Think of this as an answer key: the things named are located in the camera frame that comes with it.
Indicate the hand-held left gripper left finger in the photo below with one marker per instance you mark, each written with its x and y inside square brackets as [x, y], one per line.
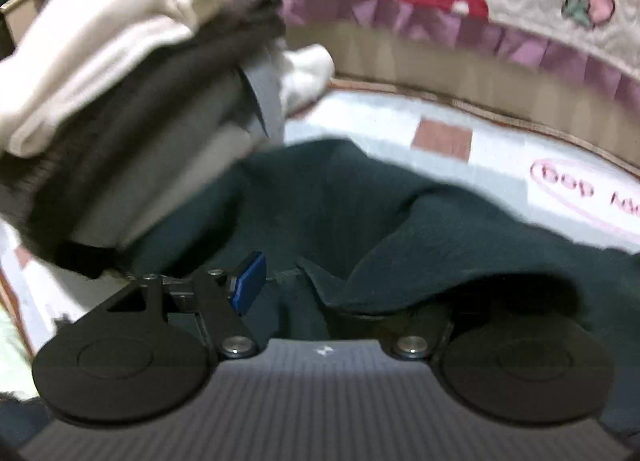
[250, 281]

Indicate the dark green garment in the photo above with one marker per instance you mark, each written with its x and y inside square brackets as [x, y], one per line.
[350, 201]

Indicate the white patterned floor mat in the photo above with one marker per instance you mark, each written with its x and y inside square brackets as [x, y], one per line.
[380, 116]

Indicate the cream folded garment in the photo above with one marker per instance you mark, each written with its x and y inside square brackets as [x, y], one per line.
[100, 41]

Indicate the white folded garment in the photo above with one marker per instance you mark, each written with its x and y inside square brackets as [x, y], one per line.
[310, 73]

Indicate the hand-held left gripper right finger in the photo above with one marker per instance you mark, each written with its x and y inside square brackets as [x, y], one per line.
[424, 330]

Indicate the cardboard box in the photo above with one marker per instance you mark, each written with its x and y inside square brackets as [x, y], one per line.
[20, 3]

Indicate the beige bed base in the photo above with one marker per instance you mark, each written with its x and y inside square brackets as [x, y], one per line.
[400, 56]

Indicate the stack of folded clothes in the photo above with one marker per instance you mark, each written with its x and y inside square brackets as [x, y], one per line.
[165, 91]

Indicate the grey folded garment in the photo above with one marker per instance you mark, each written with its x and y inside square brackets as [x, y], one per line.
[200, 161]

